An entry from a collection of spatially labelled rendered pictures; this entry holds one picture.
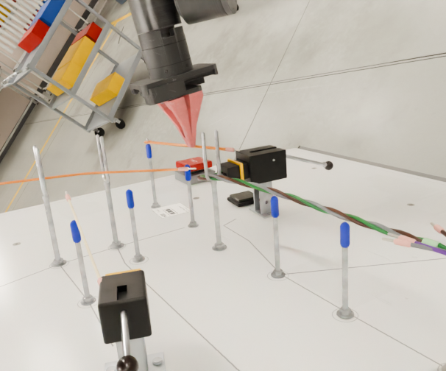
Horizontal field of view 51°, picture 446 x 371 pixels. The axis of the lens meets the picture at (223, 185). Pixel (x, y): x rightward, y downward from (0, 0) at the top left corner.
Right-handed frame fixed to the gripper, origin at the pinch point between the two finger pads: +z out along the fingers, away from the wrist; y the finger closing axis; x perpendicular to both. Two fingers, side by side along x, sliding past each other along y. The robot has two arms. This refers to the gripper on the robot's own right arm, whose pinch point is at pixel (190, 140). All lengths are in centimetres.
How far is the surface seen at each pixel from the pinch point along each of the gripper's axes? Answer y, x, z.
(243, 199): 5.9, 0.6, 11.4
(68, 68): 36, 388, 4
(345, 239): 0.7, -30.4, 4.2
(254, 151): 7.4, -3.3, 3.5
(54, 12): 42, 399, -44
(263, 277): -2.9, -20.2, 10.9
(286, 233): 5.1, -12.0, 12.2
